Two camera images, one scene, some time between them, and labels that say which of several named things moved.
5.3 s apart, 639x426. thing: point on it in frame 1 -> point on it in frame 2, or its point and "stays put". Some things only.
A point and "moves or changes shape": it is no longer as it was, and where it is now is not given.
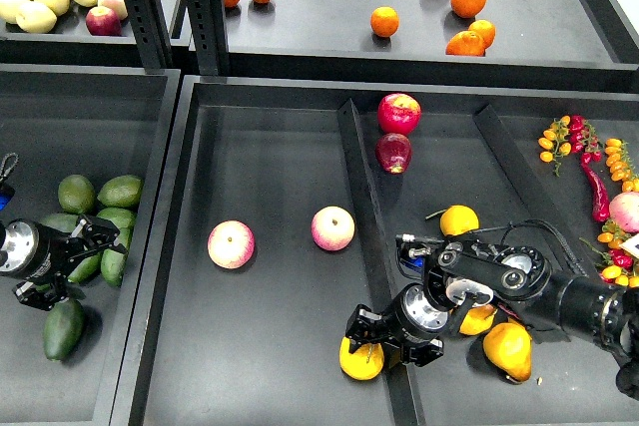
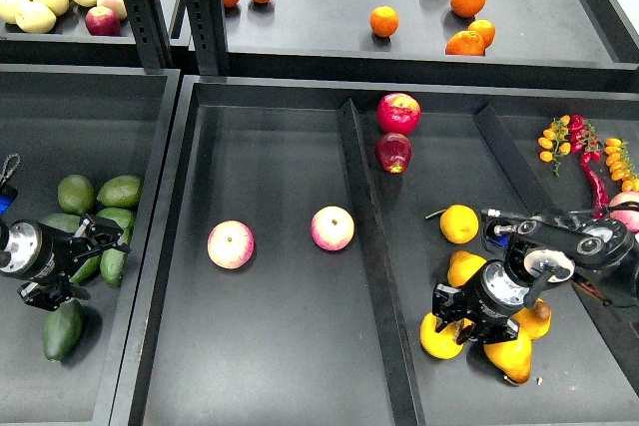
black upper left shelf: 69,43 stays put
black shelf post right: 207,13 stays put
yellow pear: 363,364 moves or changes shape
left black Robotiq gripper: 37,251 stays put
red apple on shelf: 103,21 stays put
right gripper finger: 364,326 -> 448,304
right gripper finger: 424,352 -> 500,331
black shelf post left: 147,12 stays put
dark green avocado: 63,328 stays put
